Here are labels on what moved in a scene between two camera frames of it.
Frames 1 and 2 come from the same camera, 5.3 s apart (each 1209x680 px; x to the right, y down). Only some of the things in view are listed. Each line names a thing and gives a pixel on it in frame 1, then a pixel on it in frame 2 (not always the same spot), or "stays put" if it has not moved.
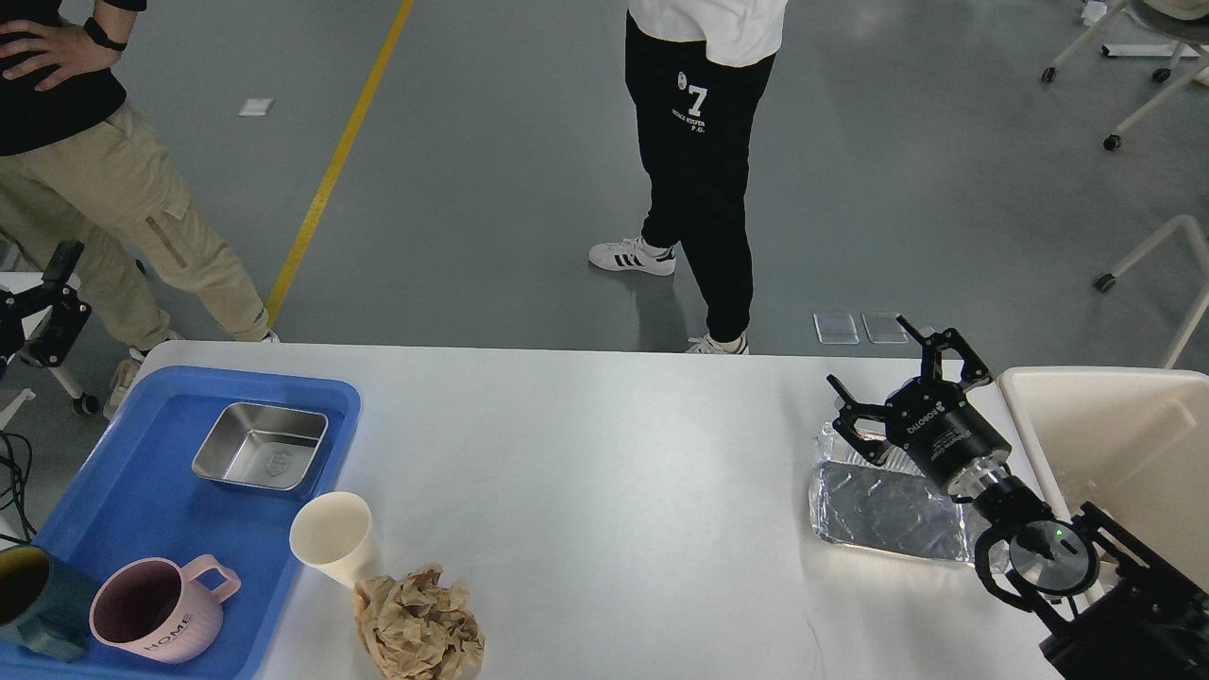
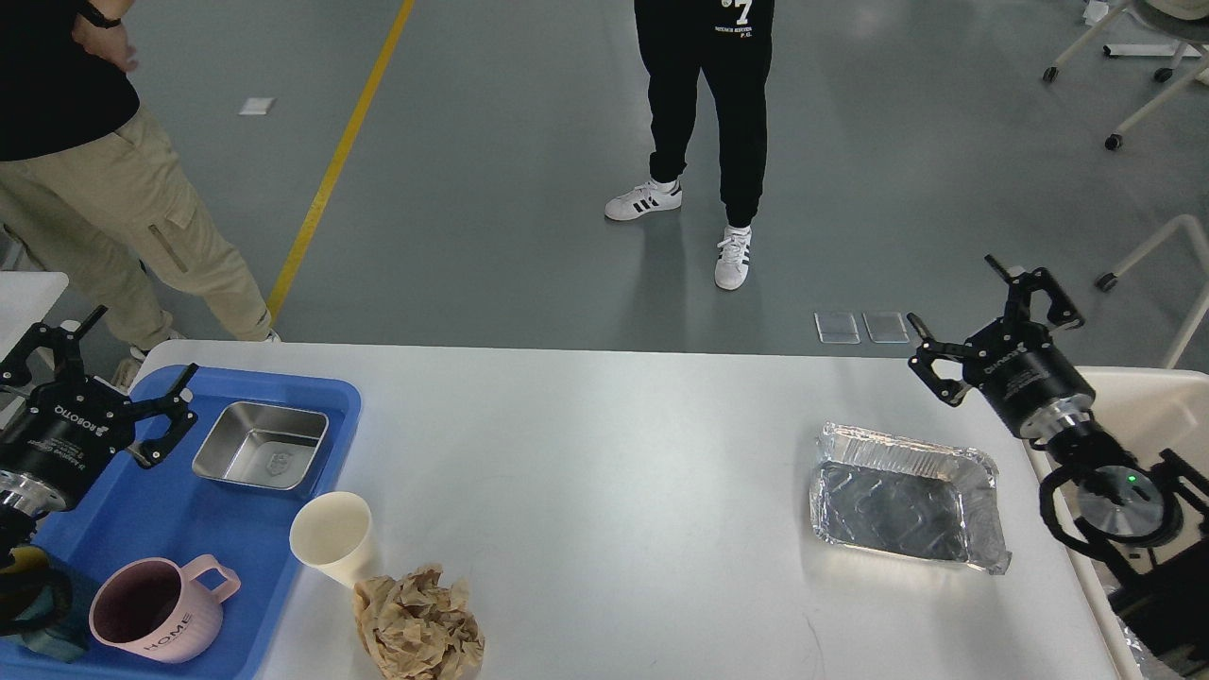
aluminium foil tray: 886,506 stays put
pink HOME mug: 153,609 stays put
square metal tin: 261,446 stays put
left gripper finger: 57,335 to 181,416
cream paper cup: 331,534 stays put
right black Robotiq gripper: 937,421 to 1020,370
